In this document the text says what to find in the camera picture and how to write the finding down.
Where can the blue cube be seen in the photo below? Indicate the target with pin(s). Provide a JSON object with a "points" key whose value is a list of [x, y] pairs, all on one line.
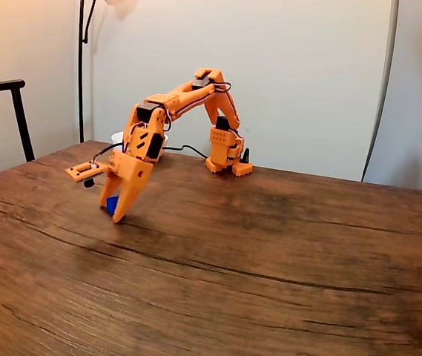
{"points": [[111, 203]]}

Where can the white bowl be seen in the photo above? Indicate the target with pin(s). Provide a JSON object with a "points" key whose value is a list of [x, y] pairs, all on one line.
{"points": [[116, 138]]}

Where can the black floor lamp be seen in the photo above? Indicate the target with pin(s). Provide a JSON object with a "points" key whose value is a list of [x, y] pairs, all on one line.
{"points": [[81, 74]]}

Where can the black table clamp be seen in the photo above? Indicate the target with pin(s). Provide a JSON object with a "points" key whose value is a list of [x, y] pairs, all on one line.
{"points": [[247, 155]]}

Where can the grey vertical edge strip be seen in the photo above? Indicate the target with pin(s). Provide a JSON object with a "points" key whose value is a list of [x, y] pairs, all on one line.
{"points": [[365, 170]]}

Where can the orange camera mount black camera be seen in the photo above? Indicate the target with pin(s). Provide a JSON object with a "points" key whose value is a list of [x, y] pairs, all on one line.
{"points": [[71, 172]]}

